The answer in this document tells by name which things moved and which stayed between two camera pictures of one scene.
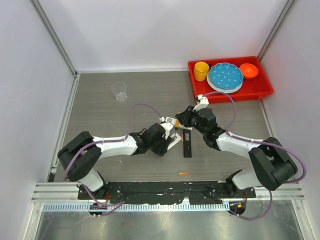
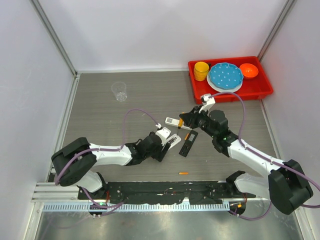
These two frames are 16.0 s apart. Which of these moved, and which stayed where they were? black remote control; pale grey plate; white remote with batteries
Moved: black remote control
Stayed: pale grey plate; white remote with batteries
